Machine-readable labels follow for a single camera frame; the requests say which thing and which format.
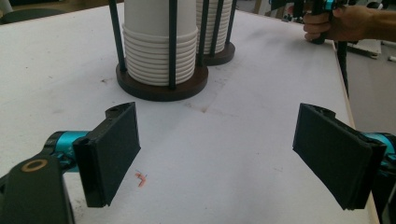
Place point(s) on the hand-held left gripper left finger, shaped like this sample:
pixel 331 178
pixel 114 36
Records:
pixel 109 149

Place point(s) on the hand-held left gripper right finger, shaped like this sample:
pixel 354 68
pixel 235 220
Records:
pixel 333 155

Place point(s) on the black rod cup holder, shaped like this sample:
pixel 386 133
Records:
pixel 222 56
pixel 162 91

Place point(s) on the stack of white paper cups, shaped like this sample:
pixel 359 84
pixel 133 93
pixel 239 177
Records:
pixel 149 37
pixel 211 28

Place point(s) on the dark chair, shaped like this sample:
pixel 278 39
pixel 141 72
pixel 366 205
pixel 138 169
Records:
pixel 31 15

